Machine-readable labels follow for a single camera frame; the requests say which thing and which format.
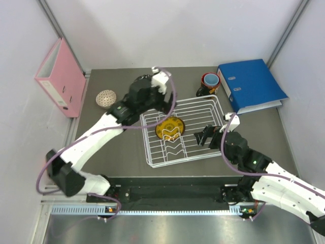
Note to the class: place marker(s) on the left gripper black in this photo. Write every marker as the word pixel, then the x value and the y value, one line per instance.
pixel 166 107

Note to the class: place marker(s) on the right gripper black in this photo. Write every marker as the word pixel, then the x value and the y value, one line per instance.
pixel 201 136

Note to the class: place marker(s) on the black gold plate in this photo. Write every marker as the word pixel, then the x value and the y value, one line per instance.
pixel 170 129

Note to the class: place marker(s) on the patterned small bowl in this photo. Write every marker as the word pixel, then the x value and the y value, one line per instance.
pixel 106 98

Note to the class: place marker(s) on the black skull mug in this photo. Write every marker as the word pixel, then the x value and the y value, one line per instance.
pixel 206 90

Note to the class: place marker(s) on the light blue cup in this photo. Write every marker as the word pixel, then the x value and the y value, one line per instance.
pixel 211 79

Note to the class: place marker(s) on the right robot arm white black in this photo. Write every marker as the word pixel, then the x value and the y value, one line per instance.
pixel 264 180

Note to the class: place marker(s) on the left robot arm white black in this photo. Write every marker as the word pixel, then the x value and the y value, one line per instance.
pixel 65 167

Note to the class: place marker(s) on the blue binder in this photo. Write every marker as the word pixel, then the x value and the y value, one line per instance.
pixel 250 86

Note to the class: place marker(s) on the pink binder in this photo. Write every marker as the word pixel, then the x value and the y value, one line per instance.
pixel 61 78

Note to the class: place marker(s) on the white wire dish rack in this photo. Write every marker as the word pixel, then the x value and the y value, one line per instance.
pixel 174 141

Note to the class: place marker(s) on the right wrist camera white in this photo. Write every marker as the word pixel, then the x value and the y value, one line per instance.
pixel 232 121

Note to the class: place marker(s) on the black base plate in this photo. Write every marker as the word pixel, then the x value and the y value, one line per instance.
pixel 178 193

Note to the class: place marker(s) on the slotted cable duct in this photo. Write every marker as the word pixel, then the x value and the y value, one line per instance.
pixel 102 210

